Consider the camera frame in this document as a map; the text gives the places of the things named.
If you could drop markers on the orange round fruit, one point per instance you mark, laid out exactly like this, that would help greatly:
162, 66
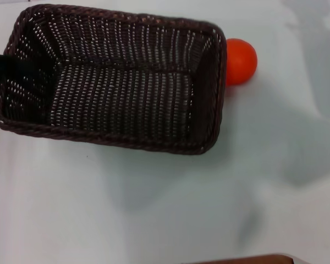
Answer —
240, 61

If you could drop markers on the dark brown woven basket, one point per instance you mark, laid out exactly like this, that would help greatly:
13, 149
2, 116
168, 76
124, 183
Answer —
121, 104

